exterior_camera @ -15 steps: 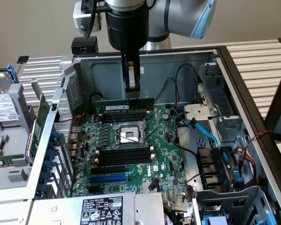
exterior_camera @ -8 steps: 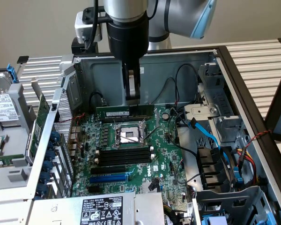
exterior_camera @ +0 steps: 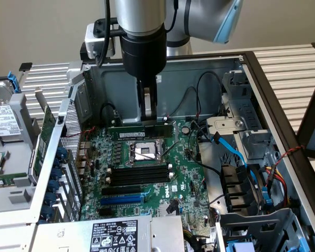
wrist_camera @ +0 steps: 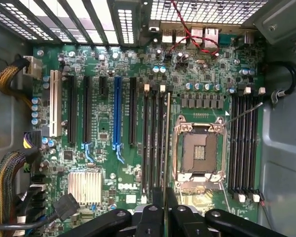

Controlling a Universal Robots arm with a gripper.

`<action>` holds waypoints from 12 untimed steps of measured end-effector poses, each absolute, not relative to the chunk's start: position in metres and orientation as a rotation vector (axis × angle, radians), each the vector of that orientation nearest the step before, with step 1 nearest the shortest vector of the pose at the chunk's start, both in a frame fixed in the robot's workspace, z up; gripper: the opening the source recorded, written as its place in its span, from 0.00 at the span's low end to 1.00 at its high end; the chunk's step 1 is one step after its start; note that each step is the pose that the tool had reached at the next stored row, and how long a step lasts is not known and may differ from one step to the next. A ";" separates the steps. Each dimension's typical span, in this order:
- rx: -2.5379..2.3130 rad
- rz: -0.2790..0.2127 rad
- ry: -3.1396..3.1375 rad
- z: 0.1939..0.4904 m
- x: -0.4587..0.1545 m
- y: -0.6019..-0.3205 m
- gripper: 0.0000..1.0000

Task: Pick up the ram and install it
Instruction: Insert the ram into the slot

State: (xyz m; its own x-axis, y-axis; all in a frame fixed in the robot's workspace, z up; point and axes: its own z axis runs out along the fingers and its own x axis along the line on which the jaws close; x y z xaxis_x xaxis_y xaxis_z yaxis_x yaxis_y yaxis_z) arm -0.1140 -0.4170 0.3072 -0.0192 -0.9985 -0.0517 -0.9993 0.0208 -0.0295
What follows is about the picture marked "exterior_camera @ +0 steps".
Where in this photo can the grey parts rack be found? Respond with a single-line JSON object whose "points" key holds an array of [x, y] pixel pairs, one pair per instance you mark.
{"points": [[18, 155]]}

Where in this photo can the round coin battery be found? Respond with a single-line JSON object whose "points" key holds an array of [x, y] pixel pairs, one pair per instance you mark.
{"points": [[185, 129]]}

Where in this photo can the silver socket cover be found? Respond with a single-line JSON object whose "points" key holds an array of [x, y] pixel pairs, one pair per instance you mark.
{"points": [[160, 147]]}

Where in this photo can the green motherboard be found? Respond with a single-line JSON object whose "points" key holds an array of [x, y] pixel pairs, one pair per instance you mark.
{"points": [[157, 189]]}

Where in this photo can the open metal PC case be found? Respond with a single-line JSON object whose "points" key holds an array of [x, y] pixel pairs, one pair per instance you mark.
{"points": [[178, 73]]}

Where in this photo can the black case fan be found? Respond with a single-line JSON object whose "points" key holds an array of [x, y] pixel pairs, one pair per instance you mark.
{"points": [[233, 183]]}

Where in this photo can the black framed side panel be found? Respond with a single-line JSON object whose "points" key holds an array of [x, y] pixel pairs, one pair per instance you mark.
{"points": [[303, 131]]}

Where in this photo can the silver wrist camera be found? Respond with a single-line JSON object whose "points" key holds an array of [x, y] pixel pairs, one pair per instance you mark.
{"points": [[90, 39]]}

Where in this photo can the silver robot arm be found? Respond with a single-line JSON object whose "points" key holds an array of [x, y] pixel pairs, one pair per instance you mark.
{"points": [[139, 15]]}

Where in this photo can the black box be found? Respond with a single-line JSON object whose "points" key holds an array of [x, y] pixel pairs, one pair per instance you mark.
{"points": [[82, 52]]}

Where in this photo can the CPU socket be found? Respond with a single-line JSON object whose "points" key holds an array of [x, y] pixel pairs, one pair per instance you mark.
{"points": [[143, 152]]}

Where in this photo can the short black expansion slot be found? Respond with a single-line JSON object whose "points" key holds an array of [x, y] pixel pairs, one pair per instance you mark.
{"points": [[105, 212]]}

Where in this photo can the white case sticker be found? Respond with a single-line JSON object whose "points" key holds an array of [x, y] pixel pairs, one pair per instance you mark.
{"points": [[159, 78]]}

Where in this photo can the grey drive cage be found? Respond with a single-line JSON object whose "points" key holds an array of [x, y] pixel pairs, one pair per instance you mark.
{"points": [[252, 220]]}

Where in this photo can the silver chipset heat sink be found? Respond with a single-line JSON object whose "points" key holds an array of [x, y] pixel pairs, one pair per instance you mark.
{"points": [[161, 210]]}

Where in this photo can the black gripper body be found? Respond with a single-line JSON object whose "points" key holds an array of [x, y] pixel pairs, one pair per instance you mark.
{"points": [[144, 55]]}

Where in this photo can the silver hard disk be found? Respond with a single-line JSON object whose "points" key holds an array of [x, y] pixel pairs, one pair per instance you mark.
{"points": [[5, 120]]}

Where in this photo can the blue expansion slot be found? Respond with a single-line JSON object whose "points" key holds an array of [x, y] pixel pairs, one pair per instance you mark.
{"points": [[120, 200]]}

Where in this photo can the silver power supply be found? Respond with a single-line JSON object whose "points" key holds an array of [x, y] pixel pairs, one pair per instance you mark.
{"points": [[68, 236]]}

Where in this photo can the green RAM stick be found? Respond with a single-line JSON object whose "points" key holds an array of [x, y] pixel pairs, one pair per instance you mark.
{"points": [[165, 131], [0, 182]]}

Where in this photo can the silver metal disk bay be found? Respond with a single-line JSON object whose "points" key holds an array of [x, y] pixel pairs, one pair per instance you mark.
{"points": [[225, 124]]}

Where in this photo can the green graphics card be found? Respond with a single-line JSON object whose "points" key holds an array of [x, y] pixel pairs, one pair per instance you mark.
{"points": [[46, 123]]}

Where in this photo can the long black expansion slot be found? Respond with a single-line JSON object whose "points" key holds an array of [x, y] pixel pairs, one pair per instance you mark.
{"points": [[120, 190]]}

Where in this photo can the blue disk bracket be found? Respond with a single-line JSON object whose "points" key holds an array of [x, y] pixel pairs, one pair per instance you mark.
{"points": [[14, 81]]}

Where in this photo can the blue slot retention clip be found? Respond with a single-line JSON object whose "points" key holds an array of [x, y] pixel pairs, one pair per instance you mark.
{"points": [[53, 186], [46, 211], [58, 162], [56, 173], [62, 152], [50, 198]]}

